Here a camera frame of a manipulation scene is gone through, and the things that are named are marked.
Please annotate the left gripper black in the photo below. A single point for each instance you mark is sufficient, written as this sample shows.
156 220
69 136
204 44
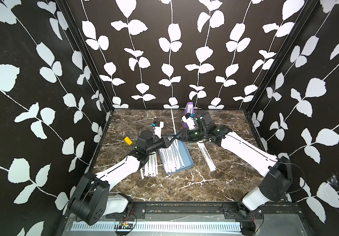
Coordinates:
165 143

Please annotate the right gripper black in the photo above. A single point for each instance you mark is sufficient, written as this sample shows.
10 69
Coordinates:
188 134

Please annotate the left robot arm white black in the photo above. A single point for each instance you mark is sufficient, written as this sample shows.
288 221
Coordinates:
92 200

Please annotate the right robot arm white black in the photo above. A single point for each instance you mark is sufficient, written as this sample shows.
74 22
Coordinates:
276 172

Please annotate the blue storage box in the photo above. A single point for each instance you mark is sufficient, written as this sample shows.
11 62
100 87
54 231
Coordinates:
177 159

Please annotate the yellow block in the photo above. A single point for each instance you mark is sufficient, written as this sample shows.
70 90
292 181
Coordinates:
128 140

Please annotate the left pile white straw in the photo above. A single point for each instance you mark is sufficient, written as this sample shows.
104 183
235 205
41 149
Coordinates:
150 169

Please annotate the pile white straw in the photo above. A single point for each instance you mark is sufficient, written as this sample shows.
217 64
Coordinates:
150 169
207 156

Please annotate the purple metronome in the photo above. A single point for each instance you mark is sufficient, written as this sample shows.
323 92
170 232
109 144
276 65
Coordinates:
189 108

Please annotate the right pile white straw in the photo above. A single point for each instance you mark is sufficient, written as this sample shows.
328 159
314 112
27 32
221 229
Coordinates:
207 156

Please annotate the small electronics board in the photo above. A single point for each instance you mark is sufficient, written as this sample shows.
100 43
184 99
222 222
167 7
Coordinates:
124 225

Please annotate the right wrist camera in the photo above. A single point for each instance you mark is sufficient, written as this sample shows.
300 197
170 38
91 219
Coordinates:
188 121

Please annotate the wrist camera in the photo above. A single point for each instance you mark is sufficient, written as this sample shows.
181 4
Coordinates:
188 121
157 127

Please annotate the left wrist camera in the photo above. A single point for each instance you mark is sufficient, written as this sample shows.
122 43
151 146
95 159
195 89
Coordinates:
157 127

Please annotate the white perforated cable duct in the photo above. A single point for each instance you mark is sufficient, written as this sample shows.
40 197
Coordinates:
160 226

